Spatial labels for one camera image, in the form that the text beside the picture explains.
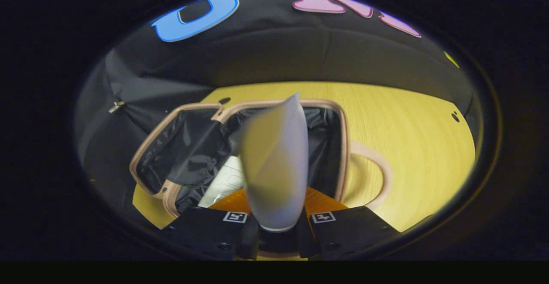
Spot black backdrop cloth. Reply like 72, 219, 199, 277
75, 0, 477, 216

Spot white pump bottle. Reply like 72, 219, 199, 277
197, 155, 247, 209

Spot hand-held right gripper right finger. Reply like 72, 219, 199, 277
300, 187, 402, 261

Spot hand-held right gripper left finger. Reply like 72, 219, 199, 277
165, 187, 260, 261

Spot pink suitcase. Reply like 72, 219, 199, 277
130, 99, 393, 220

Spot white squeeze tube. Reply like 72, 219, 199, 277
239, 92, 310, 233

